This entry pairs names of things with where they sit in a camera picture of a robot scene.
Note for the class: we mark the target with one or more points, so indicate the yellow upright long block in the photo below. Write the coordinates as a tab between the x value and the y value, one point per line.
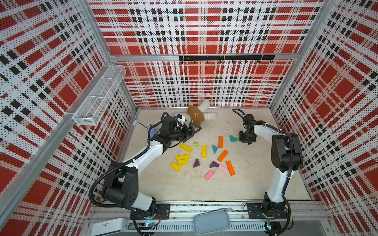
204	151

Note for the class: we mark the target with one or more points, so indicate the orange block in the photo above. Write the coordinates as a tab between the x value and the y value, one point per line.
230	168
222	156
220	142

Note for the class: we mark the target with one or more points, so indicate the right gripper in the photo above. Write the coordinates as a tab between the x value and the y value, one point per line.
253	139

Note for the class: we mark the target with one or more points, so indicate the orange block top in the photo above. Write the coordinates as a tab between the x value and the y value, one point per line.
220	142

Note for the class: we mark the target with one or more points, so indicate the white box device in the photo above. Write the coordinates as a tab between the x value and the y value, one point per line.
109	227

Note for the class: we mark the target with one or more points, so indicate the yellow long block upper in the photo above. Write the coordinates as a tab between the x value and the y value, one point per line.
185	147

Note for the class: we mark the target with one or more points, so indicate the white teddy bear brown shirt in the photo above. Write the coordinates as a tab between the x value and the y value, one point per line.
199	114

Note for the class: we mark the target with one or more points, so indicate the orange block lower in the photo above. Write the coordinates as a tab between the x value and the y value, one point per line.
230	168

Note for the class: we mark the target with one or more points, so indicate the pink block lower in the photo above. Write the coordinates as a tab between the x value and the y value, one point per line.
209	175

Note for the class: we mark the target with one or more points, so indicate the yellow small block left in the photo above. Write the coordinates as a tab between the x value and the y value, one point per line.
175	166

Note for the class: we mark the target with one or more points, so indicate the yellow long block middle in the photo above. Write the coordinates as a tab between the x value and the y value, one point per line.
183	157

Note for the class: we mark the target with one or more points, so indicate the grey pouch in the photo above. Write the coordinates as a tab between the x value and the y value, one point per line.
211	222

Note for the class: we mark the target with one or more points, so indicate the purple triangle block right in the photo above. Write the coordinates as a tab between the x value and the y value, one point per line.
214	165

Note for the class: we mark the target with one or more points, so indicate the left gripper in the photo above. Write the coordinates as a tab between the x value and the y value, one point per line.
187	133

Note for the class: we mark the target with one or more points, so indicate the teal triangle block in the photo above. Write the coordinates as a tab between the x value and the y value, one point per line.
214	148
233	139

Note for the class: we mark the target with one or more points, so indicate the yellow short block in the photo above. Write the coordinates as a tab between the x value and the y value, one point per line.
182	162

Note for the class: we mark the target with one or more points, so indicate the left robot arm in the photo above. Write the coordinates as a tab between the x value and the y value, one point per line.
119	185

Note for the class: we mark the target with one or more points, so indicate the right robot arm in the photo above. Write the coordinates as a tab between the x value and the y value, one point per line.
286	157

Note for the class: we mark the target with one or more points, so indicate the purple triangle block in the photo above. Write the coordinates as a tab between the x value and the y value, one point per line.
214	165
197	163

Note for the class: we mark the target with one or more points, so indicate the purple triangle block left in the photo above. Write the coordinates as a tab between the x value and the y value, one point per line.
197	163

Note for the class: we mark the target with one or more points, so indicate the orange block middle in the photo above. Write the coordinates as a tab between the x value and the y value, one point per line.
222	156

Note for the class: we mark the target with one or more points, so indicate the white wire mesh basket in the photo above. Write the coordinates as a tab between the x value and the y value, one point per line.
100	95

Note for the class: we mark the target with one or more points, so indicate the pink block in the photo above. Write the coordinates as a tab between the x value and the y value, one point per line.
209	175
223	169

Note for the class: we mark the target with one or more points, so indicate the blue cable connector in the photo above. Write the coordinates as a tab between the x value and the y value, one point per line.
152	131

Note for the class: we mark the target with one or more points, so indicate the pink block right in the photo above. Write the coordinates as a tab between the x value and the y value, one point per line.
223	169

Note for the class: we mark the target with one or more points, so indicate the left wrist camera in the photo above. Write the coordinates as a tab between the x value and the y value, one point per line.
181	118

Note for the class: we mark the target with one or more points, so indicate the black hook rail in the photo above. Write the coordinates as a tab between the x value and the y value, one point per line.
222	58

